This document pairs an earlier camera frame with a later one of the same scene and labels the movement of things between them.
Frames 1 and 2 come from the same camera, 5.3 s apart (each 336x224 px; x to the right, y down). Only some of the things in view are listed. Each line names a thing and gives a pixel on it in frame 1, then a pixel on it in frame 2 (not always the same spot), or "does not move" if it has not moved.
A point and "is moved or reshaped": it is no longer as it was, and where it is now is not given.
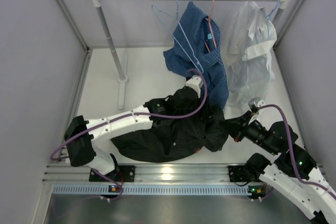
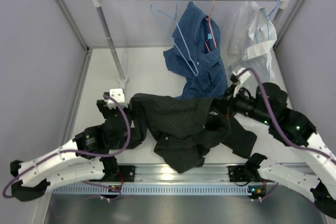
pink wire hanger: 209,19 does not move
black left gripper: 198,102 -> 108,112
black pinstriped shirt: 200,126 is moved or reshaped
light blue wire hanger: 181,47 is moved or reshaped
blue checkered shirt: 198,49 does not move
